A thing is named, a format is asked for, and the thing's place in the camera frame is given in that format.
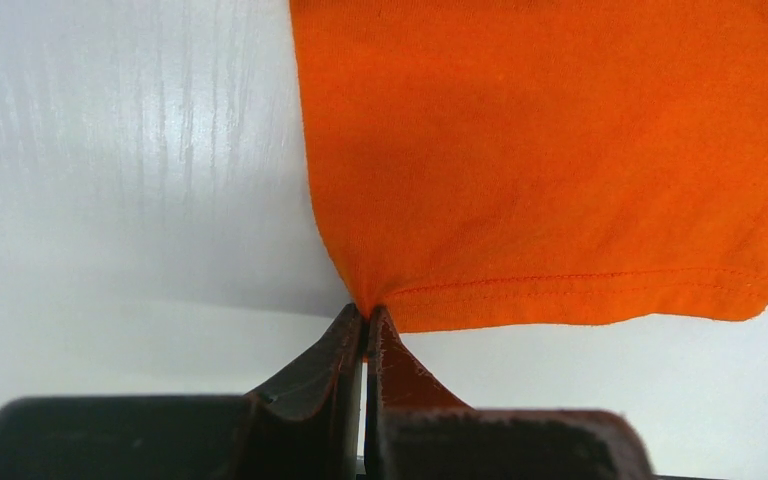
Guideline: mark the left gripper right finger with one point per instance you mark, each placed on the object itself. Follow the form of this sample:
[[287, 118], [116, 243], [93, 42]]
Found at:
[[416, 428]]

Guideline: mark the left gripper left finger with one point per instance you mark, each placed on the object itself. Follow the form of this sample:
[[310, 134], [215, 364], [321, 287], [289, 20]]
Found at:
[[301, 423]]

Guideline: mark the orange t-shirt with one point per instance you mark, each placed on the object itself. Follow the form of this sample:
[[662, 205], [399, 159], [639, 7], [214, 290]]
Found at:
[[485, 163]]

